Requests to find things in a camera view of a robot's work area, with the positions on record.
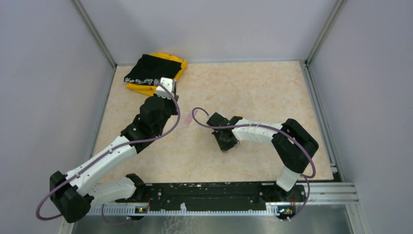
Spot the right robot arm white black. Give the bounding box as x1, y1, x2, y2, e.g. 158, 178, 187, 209
206, 113, 319, 201

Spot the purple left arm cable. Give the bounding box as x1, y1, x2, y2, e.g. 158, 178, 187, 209
35, 82, 181, 226

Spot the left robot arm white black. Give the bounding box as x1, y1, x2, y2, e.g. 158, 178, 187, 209
47, 95, 181, 223

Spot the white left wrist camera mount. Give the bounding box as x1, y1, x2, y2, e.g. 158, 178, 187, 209
154, 78, 176, 99

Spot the pink highlighter pen body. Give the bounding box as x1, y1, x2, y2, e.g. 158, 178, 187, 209
183, 116, 192, 127

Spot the yellow folded cloth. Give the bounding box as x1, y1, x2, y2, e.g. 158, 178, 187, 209
125, 53, 188, 96

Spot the black folded cloth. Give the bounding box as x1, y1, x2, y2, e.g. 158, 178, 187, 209
124, 54, 182, 85

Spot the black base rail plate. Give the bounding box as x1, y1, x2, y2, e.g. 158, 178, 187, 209
117, 181, 306, 212

